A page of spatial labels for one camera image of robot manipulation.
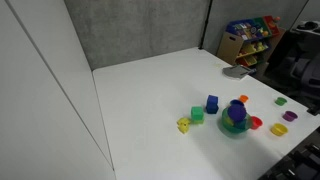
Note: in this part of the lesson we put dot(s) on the red cup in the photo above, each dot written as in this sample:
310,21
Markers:
256,122

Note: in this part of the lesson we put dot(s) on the large green translucent bowl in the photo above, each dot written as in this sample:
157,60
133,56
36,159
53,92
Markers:
232,129

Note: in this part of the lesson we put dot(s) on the yellow cube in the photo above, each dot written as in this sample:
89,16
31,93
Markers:
183,125

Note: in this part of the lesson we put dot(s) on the green toy block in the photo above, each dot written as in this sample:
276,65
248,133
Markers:
197,113

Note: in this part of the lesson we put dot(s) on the blue toy block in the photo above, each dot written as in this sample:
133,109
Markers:
212,103

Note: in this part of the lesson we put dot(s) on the small blue cup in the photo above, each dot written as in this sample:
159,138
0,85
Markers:
235,101

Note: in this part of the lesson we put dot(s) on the black vertical pole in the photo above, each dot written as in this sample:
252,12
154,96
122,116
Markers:
205,25

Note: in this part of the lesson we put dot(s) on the flat gray tray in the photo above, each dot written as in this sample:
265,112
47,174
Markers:
237,72

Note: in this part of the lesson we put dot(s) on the large indigo cup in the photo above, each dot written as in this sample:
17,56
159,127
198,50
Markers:
237,112

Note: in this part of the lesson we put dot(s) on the wooden toy bin shelf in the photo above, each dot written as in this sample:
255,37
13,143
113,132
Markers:
230,46

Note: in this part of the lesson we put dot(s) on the small orange cup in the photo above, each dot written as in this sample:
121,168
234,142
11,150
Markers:
244,98

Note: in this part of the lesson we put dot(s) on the teal cup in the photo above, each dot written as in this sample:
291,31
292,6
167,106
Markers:
242,125

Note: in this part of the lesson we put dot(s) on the small green cup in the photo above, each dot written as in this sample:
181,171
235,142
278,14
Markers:
281,101

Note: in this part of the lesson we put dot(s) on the yellow cup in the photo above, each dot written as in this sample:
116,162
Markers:
279,129

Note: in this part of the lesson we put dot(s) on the purple cup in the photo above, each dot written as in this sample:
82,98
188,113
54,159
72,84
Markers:
290,116

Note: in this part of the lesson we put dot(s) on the orange toy ball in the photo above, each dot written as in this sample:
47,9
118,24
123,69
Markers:
276,19

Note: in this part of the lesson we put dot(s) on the black equipment rack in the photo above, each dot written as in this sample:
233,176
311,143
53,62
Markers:
296,163

